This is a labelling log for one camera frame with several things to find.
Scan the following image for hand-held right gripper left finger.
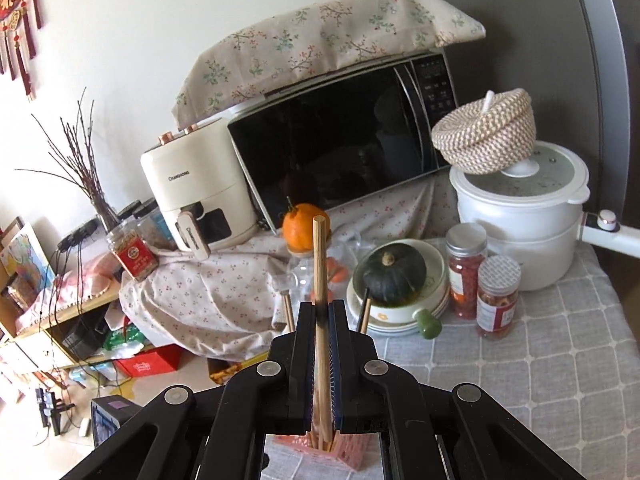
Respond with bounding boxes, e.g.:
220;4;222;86
60;301;318;480

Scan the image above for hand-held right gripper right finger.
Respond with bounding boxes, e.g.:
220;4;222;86
327;299;586;480

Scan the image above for single wooden chopstick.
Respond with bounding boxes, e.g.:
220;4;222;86
312;215;333;453

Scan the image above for pink perforated utensil basket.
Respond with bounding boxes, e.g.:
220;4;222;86
272;432;372;472

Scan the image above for black floor stand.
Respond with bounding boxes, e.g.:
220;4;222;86
35;387;76;436

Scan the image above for glass jar with tangerines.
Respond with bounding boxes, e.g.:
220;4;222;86
272;232;366;311

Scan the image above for red gift box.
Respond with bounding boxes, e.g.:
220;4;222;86
115;345;183;378

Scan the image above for printed cardboard box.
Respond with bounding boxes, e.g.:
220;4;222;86
207;350;271;386

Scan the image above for green patterned bag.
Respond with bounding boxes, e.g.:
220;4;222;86
105;325;147;357

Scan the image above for dark green pumpkin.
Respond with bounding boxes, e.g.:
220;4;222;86
361;242;427;306

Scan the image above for floral table cloth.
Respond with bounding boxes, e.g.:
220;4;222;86
120;180;461;361

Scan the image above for white plate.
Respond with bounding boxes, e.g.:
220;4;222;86
346;280;451;337

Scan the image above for large orange citrus fruit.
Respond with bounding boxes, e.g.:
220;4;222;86
281;197;331;252

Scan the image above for low wooden shelf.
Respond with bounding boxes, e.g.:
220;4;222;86
0;260;131;376

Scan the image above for glass jar red contents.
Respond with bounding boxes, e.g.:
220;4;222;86
475;255;522;341
445;222;488;320

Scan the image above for pink cloth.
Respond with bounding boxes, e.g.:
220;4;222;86
65;252;121;297

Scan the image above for red label jar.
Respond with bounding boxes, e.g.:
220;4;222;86
106;222;160;281

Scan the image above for colourful picture board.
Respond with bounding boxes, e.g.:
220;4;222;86
0;221;56;311

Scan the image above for black power strip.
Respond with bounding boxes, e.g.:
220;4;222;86
57;220;98;252

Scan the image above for cream air fryer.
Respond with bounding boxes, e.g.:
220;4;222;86
140;117;258;262

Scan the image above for black microwave oven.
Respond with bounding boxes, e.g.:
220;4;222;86
227;50;458;233

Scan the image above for clear container black lid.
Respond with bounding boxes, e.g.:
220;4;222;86
132;200;176;251

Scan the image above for grey checked tablecloth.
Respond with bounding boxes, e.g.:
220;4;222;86
345;237;640;480

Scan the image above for white electric pot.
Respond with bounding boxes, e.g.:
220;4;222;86
448;141;640;292

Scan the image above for dried branches in vase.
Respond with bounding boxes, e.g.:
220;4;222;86
15;87;121;231

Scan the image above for white pot lid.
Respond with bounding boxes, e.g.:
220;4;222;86
450;141;591;201

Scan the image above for floral microwave cover cloth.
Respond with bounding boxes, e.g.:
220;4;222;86
170;0;487;131

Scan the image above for grey refrigerator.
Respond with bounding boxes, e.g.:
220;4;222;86
565;0;640;241

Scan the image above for flower print bowl green handle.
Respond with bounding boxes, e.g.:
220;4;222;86
350;242;448;339

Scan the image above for woven rope basket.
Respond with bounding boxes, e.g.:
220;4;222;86
431;87;538;176

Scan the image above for red wall ornament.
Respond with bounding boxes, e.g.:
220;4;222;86
0;0;43;98

